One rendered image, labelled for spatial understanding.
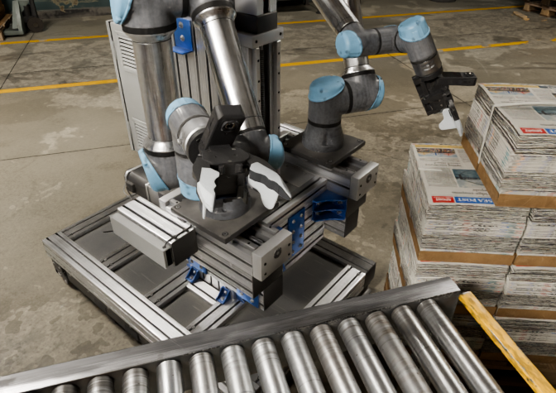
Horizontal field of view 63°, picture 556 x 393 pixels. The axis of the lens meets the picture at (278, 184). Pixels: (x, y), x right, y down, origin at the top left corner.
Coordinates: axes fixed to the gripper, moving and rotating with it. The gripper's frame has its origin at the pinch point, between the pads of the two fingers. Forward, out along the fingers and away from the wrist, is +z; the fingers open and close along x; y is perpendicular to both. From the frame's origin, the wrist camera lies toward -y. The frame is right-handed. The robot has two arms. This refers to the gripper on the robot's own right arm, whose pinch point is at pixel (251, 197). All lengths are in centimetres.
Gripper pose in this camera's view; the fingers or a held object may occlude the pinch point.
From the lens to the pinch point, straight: 61.9
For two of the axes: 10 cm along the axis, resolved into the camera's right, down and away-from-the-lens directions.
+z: 4.2, 5.0, -7.6
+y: -1.2, 8.6, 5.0
